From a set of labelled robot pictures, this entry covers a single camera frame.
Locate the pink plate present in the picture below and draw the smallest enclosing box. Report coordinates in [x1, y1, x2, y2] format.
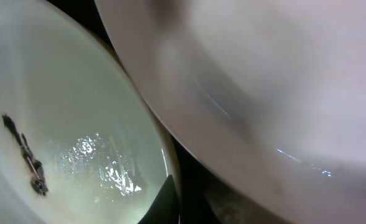
[96, 0, 366, 223]

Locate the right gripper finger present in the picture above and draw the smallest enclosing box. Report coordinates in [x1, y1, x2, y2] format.
[138, 175, 179, 224]

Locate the cream white plate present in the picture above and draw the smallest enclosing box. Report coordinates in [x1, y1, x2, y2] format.
[0, 1, 180, 223]

